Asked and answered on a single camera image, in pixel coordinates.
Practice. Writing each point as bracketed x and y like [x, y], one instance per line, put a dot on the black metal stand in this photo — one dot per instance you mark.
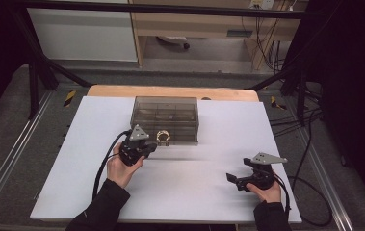
[34, 83]
[300, 96]

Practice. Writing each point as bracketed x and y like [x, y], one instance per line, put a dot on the white power strip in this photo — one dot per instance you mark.
[262, 4]

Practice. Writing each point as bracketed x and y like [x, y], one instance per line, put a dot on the aluminium floor rail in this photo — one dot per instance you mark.
[10, 163]
[327, 183]

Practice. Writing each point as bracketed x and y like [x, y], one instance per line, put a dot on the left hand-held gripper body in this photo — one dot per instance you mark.
[133, 150]

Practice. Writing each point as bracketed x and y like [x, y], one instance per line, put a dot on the chair base with caster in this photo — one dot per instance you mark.
[173, 39]

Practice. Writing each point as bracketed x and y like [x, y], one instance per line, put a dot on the person's right hand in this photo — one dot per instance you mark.
[269, 195]

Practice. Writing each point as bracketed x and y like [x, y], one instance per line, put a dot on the person's left hand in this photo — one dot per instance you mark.
[120, 173]

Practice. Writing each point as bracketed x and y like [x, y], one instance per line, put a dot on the yellow black tape strip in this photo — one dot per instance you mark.
[278, 104]
[70, 97]

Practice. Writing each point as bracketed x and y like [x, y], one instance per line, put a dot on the white board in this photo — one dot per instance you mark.
[202, 199]

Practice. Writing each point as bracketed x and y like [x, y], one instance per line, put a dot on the white cabinet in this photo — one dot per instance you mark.
[83, 35]

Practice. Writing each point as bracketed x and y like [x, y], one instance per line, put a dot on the wooden desk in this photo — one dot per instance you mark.
[202, 24]

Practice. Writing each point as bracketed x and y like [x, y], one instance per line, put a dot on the smoky transparent drawer box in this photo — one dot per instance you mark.
[170, 112]

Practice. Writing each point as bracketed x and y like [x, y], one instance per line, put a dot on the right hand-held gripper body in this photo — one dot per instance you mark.
[262, 177]

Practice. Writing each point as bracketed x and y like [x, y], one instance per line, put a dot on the black horizontal frame bar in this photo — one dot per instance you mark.
[170, 9]

